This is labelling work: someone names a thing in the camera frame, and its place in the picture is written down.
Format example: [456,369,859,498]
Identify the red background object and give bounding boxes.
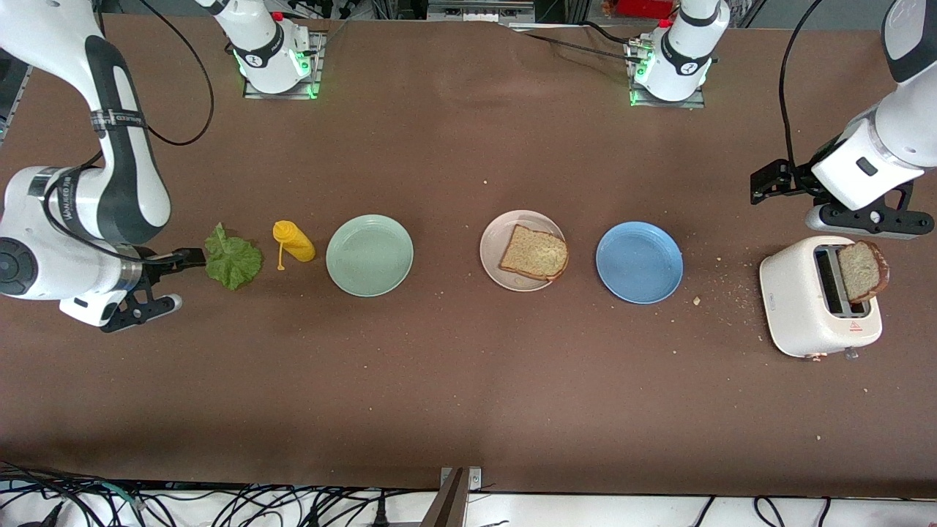
[602,0,676,20]

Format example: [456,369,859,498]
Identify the blue plate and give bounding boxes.
[595,221,684,305]

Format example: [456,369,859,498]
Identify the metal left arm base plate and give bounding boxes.
[628,38,706,110]

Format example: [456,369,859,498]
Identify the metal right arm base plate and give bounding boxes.
[242,31,324,100]

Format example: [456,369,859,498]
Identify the mint green plate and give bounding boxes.
[326,214,415,298]

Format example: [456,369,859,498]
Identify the yellow squeeze bottle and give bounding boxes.
[272,220,317,272]

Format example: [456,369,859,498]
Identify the green lettuce leaf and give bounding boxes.
[204,223,264,291]

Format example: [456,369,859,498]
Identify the black cable on table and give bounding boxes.
[505,20,639,64]

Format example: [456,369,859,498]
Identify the brown bread slice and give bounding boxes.
[837,240,892,304]
[499,224,571,283]

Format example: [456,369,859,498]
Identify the grey metal background device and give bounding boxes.
[427,0,537,23]

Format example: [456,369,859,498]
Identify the beige plate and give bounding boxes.
[479,209,568,293]

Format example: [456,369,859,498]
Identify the white toaster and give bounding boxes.
[759,235,884,361]

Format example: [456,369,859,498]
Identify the tangled black floor cables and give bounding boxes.
[0,460,440,527]

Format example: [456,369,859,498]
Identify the metal table edge bracket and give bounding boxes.
[421,466,483,527]

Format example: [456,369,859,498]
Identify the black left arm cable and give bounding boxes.
[778,0,828,173]

